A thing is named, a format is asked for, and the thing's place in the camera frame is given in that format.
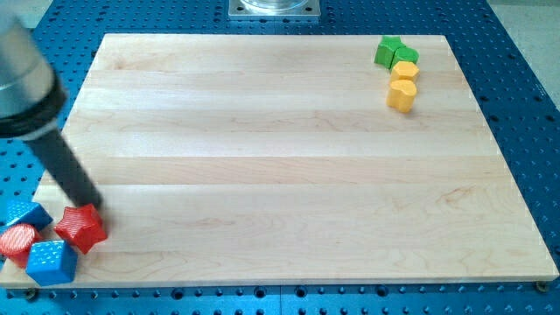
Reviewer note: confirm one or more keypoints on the yellow heart block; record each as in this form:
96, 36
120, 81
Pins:
401, 95

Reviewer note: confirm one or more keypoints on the red star block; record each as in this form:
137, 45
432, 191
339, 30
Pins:
82, 227

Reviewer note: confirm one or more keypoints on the light wooden board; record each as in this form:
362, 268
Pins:
247, 159

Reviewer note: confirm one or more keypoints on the blue perforated table plate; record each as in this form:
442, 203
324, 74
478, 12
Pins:
518, 109

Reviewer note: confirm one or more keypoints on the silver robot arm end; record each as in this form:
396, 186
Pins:
31, 92

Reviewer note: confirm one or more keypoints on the black pusher rod tool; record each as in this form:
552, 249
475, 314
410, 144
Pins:
59, 160

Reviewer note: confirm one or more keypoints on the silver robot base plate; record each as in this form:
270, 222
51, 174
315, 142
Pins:
273, 8

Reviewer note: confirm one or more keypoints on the red circle block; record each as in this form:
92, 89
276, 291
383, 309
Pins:
17, 241

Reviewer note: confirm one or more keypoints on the blue cube block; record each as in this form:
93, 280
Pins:
51, 262

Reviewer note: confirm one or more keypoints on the yellow hexagon block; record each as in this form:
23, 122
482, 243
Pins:
404, 70

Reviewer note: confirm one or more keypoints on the blue triangle block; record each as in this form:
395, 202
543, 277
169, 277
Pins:
27, 212

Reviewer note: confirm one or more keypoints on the green circle block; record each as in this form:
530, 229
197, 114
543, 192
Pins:
404, 54

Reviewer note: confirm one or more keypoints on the green star block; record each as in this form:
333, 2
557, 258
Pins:
386, 50

